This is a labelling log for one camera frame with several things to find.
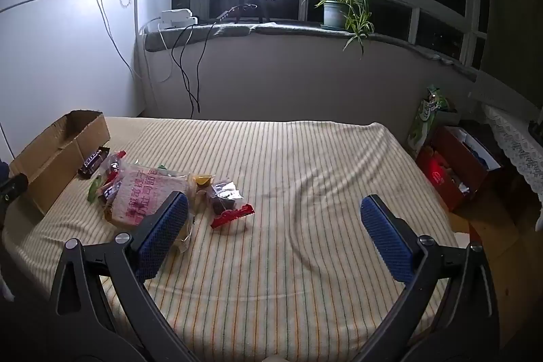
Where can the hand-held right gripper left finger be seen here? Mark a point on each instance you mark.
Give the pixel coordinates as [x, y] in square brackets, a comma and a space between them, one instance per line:
[163, 232]

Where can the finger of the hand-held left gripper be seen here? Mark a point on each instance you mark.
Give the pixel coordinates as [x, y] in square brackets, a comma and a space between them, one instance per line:
[12, 186]

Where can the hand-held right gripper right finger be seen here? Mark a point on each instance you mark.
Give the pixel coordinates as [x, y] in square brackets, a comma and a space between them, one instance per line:
[388, 239]

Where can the pink printed bread package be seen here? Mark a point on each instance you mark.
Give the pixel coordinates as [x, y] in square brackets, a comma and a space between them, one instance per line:
[140, 192]

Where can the cardboard box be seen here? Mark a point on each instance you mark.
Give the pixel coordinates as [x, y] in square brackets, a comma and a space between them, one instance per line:
[51, 158]

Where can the clear red-sealed snack bag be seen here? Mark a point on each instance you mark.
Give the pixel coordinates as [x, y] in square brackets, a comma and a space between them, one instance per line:
[227, 198]

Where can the green snack packet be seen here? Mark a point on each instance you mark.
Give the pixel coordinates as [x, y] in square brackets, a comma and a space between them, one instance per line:
[94, 190]

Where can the red snack packet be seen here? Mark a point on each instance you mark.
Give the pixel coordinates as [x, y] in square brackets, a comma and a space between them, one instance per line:
[114, 157]

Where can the yellow candy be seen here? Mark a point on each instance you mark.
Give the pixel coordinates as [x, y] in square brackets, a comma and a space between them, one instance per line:
[202, 179]

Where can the red box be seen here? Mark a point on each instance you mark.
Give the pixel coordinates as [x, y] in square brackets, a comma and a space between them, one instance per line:
[441, 175]

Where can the striped blanket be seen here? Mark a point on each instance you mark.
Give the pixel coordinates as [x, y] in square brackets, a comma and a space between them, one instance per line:
[297, 218]

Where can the green snack bag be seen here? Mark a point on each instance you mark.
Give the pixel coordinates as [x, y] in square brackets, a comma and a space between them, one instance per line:
[426, 120]

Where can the white lace cloth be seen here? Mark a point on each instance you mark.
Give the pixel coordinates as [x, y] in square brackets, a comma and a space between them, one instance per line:
[517, 145]

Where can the white power adapter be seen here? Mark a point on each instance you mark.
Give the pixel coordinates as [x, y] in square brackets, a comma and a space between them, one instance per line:
[178, 18]

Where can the grey windowsill cushion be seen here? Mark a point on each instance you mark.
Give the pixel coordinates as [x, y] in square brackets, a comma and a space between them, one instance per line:
[297, 29]

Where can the potted spider plant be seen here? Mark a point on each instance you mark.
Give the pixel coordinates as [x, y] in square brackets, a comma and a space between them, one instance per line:
[335, 12]

